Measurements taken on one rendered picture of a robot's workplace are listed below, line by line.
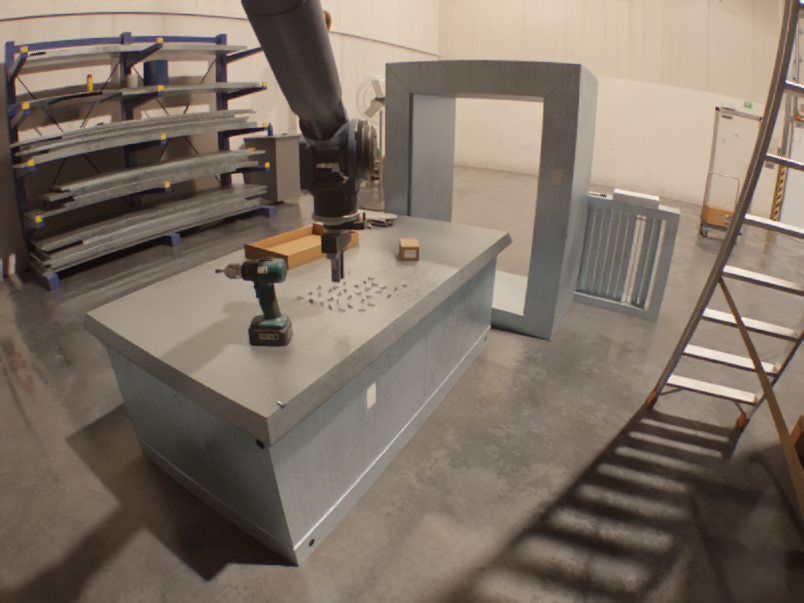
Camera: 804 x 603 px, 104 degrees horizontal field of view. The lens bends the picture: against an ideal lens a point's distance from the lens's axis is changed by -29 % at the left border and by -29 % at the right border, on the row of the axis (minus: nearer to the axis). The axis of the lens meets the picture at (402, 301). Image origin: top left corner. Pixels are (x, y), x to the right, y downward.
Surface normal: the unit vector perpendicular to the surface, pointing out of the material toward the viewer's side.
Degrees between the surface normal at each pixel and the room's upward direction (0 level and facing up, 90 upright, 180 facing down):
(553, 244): 90
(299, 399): 68
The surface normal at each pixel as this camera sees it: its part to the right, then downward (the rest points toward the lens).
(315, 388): 0.81, -0.15
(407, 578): 0.01, -0.91
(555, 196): -0.54, 0.34
